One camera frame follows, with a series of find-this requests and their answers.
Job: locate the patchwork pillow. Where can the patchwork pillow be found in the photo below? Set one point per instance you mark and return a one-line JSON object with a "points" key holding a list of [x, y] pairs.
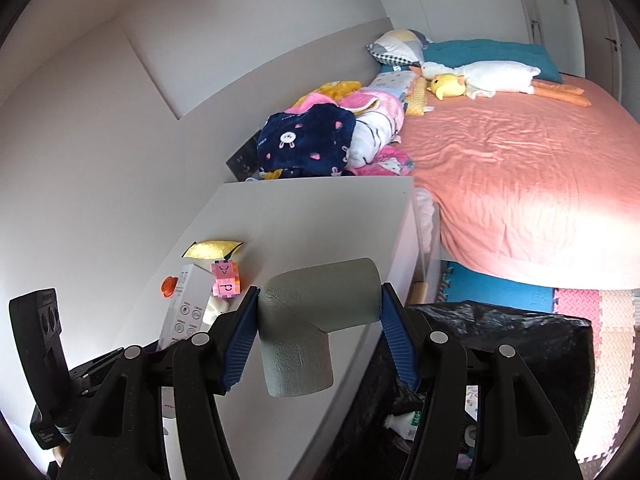
{"points": [[397, 45]]}

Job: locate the white plastic drink bottle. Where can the white plastic drink bottle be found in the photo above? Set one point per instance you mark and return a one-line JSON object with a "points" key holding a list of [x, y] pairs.
{"points": [[405, 422]]}

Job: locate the white crumpled tissue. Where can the white crumpled tissue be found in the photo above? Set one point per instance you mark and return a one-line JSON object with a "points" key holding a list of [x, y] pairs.
{"points": [[212, 310]]}

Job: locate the yellow plush blanket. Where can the yellow plush blanket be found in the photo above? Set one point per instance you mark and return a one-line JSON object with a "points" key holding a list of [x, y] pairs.
{"points": [[337, 88]]}

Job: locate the yellow packet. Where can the yellow packet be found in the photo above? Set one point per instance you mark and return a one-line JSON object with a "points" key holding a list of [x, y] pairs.
{"points": [[210, 249]]}

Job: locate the bed with pink sheet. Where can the bed with pink sheet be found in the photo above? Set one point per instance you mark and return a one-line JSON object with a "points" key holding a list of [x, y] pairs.
{"points": [[500, 170]]}

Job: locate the beige foam floor mat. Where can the beige foam floor mat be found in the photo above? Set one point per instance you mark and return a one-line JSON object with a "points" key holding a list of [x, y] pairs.
{"points": [[615, 360]]}

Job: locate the blue foam floor mat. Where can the blue foam floor mat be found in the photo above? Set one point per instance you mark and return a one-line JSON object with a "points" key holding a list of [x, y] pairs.
{"points": [[490, 282]]}

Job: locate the pink foam floor mat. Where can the pink foam floor mat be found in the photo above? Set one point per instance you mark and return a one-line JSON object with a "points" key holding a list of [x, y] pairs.
{"points": [[575, 305]]}

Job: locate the teal pillow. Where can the teal pillow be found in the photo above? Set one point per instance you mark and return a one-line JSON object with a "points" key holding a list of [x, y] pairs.
{"points": [[480, 52]]}

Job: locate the orange round cap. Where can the orange round cap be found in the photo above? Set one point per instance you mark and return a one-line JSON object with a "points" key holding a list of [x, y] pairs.
{"points": [[167, 286]]}

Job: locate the white printed blanket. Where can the white printed blanket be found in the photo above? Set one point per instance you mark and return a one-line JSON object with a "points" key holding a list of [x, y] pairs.
{"points": [[372, 140]]}

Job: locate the white goose plush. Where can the white goose plush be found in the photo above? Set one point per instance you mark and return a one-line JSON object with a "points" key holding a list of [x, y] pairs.
{"points": [[495, 75]]}

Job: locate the pink plush blanket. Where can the pink plush blanket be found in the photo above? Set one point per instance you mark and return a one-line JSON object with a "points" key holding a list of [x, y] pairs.
{"points": [[365, 102]]}

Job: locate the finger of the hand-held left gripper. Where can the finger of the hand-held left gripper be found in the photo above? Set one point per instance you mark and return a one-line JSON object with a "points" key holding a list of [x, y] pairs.
{"points": [[97, 369]]}

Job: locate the yellow duck plush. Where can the yellow duck plush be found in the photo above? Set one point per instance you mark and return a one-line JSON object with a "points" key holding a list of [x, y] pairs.
{"points": [[447, 85]]}

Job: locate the white thermometer box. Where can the white thermometer box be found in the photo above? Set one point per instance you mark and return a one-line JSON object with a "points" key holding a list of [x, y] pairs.
{"points": [[187, 305]]}

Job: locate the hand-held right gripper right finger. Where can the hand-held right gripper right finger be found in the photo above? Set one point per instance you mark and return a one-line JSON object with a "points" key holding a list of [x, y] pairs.
{"points": [[400, 340]]}

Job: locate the navy rabbit print blanket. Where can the navy rabbit print blanket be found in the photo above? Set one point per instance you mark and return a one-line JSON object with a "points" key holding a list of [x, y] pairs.
{"points": [[300, 135]]}

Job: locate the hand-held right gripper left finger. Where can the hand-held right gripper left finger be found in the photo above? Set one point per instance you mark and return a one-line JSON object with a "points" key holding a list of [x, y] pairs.
{"points": [[240, 345]]}

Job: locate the grey foam corner guard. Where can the grey foam corner guard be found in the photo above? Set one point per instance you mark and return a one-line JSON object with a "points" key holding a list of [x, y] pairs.
{"points": [[300, 340]]}

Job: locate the black wall socket panel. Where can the black wall socket panel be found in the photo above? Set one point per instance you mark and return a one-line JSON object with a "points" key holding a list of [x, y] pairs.
{"points": [[242, 160]]}

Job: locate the pink puzzle cube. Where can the pink puzzle cube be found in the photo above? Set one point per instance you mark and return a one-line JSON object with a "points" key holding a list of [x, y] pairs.
{"points": [[225, 285]]}

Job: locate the yellow dotted bolster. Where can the yellow dotted bolster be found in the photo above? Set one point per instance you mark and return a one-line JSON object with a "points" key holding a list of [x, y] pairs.
{"points": [[417, 97]]}

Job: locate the black trash bag bin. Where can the black trash bag bin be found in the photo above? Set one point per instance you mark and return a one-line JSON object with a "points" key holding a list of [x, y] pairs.
{"points": [[525, 330]]}

